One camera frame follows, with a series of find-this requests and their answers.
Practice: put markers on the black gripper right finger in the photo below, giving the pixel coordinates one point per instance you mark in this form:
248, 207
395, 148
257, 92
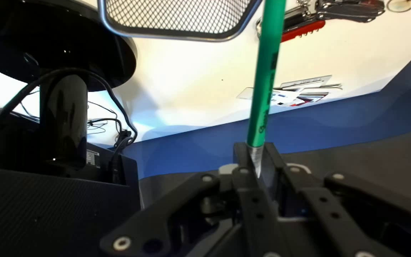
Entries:
304, 197

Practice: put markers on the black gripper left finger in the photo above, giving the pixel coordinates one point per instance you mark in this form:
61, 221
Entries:
258, 217

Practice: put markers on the green pen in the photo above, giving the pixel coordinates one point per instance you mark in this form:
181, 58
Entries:
267, 58

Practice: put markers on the grey mesh pen basket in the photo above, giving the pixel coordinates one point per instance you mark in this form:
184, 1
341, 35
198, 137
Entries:
200, 20

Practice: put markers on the small black monitor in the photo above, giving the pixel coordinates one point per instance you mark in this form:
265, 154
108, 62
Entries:
59, 194

